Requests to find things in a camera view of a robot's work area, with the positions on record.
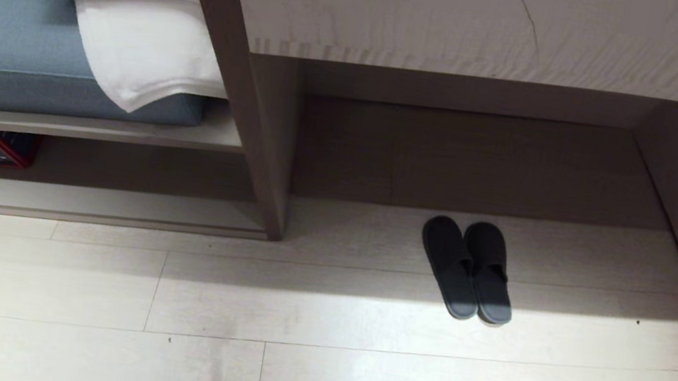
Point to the white folded towel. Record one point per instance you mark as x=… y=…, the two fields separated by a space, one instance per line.
x=129 y=18

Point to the pale wooden desk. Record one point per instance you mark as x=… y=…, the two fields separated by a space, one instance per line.
x=470 y=29

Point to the wooden bench shelf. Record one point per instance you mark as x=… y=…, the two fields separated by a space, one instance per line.
x=92 y=133

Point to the blue seat cushion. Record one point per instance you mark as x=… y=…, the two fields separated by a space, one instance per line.
x=5 y=43

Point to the dark grey slipper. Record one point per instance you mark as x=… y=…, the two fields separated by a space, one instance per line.
x=491 y=274
x=450 y=267

